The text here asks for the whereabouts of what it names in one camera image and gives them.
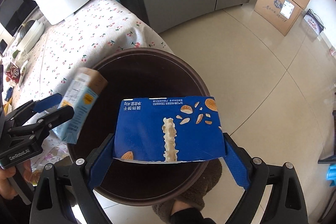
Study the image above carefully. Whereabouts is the cherry print tablecloth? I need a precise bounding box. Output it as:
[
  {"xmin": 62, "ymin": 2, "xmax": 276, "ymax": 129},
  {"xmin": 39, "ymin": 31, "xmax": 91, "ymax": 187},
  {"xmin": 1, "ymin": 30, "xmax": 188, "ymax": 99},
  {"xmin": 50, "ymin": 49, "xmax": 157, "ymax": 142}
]
[{"xmin": 4, "ymin": 0, "xmax": 174, "ymax": 180}]

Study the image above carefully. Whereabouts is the small printed bag on floor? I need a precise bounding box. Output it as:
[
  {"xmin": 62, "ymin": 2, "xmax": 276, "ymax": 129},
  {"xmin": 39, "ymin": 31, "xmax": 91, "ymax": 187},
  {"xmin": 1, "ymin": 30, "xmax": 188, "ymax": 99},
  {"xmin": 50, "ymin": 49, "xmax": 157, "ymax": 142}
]
[{"xmin": 303, "ymin": 9, "xmax": 325, "ymax": 35}]

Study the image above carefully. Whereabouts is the white ceramic bowl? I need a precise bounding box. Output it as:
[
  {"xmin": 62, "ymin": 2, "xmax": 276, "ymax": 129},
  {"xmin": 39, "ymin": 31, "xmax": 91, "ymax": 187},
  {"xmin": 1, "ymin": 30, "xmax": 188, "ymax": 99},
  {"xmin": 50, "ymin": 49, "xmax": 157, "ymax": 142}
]
[{"xmin": 17, "ymin": 20, "xmax": 45, "ymax": 53}]

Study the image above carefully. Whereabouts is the blue biscuit box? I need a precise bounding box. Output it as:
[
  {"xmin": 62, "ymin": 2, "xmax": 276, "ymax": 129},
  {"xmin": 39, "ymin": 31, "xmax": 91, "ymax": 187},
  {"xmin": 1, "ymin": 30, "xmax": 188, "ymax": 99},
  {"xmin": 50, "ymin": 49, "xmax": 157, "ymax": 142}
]
[{"xmin": 113, "ymin": 96, "xmax": 225, "ymax": 163}]

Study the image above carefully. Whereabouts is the brown plastic trash bin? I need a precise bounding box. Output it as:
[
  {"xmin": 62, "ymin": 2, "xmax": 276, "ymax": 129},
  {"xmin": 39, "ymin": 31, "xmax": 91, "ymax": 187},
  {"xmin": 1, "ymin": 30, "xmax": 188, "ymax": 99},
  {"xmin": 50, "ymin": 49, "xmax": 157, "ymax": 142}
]
[{"xmin": 68, "ymin": 48, "xmax": 209, "ymax": 206}]

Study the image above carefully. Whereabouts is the light blue milk carton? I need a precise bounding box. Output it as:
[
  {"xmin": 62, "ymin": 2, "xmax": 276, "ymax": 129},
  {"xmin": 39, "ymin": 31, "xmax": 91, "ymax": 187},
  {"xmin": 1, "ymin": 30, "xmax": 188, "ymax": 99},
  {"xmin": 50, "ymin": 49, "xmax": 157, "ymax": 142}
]
[{"xmin": 54, "ymin": 67, "xmax": 108, "ymax": 144}]

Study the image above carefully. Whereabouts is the left human hand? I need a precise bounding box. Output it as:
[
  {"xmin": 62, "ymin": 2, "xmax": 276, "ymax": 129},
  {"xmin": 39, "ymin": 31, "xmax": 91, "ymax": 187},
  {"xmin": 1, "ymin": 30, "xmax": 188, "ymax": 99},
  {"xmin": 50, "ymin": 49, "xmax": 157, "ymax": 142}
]
[{"xmin": 0, "ymin": 160, "xmax": 32, "ymax": 201}]

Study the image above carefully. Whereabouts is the blue plastic stool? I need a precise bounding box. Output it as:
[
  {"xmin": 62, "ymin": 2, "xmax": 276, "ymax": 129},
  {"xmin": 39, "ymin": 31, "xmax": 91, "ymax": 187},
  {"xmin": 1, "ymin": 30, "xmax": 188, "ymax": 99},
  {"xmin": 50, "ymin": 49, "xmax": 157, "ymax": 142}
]
[{"xmin": 326, "ymin": 164, "xmax": 336, "ymax": 186}]

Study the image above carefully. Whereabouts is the lower cardboard box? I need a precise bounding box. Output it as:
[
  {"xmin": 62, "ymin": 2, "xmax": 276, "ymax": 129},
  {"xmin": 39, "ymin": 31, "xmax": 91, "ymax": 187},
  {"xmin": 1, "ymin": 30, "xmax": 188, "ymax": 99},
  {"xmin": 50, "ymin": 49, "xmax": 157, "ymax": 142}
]
[{"xmin": 255, "ymin": 0, "xmax": 302, "ymax": 36}]

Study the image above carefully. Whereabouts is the brown fuzzy slipper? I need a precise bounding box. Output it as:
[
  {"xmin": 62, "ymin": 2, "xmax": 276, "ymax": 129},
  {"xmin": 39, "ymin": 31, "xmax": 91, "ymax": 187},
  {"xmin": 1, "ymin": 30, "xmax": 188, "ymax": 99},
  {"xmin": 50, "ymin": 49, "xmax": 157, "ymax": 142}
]
[{"xmin": 152, "ymin": 159, "xmax": 222, "ymax": 224}]

